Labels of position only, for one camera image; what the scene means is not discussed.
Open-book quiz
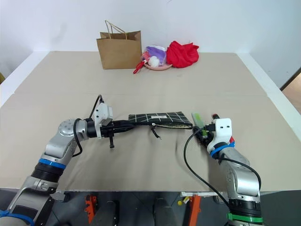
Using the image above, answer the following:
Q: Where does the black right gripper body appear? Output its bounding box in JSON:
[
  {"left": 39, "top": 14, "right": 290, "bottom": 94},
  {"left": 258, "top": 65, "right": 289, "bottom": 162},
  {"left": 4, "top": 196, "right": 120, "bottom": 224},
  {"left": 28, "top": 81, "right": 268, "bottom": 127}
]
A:
[{"left": 194, "top": 124, "right": 215, "bottom": 146}]

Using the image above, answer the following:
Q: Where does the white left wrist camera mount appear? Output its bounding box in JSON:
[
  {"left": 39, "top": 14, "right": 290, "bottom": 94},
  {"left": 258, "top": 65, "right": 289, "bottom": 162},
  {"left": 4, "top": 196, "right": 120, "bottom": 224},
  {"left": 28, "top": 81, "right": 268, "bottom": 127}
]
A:
[{"left": 93, "top": 102, "right": 114, "bottom": 140}]

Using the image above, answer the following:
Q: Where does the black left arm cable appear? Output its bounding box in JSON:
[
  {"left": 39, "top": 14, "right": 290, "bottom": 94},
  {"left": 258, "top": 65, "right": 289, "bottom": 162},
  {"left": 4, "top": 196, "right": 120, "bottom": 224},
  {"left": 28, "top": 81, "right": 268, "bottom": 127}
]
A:
[{"left": 72, "top": 94, "right": 105, "bottom": 157}]

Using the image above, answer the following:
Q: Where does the green highlighter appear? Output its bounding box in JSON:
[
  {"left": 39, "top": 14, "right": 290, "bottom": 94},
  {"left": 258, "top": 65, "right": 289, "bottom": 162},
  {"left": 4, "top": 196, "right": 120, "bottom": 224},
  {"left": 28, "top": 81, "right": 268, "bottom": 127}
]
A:
[{"left": 191, "top": 112, "right": 203, "bottom": 128}]

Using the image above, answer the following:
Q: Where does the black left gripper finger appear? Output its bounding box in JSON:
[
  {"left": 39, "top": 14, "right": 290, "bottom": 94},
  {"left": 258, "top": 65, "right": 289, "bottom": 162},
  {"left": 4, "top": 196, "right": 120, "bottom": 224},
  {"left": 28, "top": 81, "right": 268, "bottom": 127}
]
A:
[
  {"left": 114, "top": 119, "right": 137, "bottom": 127},
  {"left": 114, "top": 125, "right": 135, "bottom": 134}
]

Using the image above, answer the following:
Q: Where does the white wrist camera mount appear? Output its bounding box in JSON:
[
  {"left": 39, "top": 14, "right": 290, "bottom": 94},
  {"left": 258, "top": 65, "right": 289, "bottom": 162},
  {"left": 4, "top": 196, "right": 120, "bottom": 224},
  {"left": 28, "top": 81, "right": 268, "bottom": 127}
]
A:
[
  {"left": 206, "top": 117, "right": 232, "bottom": 152},
  {"left": 93, "top": 102, "right": 114, "bottom": 140}
]

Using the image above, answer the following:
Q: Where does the red strap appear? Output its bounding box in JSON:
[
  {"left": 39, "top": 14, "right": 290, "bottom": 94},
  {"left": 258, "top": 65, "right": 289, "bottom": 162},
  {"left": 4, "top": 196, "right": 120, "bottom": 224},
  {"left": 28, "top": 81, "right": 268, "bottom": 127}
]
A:
[{"left": 133, "top": 59, "right": 148, "bottom": 75}]

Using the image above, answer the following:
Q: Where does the brown paper bag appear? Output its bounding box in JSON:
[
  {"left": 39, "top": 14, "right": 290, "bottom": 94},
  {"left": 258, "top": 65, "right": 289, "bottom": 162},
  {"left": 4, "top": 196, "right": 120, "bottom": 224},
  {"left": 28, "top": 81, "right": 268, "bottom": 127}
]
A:
[{"left": 96, "top": 19, "right": 143, "bottom": 70}]

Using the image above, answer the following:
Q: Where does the red cloth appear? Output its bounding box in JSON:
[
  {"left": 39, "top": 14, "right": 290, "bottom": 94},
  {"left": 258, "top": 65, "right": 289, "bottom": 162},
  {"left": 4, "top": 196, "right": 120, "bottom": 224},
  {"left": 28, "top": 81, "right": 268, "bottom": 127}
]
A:
[{"left": 166, "top": 40, "right": 200, "bottom": 69}]

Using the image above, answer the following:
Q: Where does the orange post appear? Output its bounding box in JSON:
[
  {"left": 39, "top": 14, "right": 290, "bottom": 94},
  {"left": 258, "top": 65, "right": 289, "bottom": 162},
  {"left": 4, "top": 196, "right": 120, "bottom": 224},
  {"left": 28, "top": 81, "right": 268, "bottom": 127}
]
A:
[{"left": 188, "top": 194, "right": 202, "bottom": 226}]

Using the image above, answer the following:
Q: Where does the orange bracket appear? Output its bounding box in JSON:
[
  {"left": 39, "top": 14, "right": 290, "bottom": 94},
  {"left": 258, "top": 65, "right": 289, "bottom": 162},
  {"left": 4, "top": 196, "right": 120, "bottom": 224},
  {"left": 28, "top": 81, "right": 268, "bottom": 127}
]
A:
[{"left": 84, "top": 194, "right": 98, "bottom": 224}]

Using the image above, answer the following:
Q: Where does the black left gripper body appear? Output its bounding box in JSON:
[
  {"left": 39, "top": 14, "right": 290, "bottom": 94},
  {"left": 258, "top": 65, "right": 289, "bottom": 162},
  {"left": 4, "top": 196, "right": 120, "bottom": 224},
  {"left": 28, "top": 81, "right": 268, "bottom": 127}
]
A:
[{"left": 100, "top": 120, "right": 117, "bottom": 150}]

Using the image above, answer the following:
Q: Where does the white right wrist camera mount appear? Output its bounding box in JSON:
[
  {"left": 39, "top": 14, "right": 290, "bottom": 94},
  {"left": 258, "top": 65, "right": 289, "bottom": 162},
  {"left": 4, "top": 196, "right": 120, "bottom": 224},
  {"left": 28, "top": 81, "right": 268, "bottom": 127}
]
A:
[{"left": 206, "top": 117, "right": 232, "bottom": 152}]

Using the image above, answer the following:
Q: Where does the pink plate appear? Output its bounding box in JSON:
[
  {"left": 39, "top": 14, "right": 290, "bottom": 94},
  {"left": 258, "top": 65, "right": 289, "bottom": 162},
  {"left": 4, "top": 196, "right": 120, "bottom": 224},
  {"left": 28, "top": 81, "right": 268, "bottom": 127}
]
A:
[{"left": 143, "top": 62, "right": 173, "bottom": 71}]

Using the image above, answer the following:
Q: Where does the black grid zipper pouch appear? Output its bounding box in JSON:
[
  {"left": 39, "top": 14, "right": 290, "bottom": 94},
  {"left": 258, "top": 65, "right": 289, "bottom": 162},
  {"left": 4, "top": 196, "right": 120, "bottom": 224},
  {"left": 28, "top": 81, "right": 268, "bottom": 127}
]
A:
[{"left": 127, "top": 112, "right": 194, "bottom": 141}]

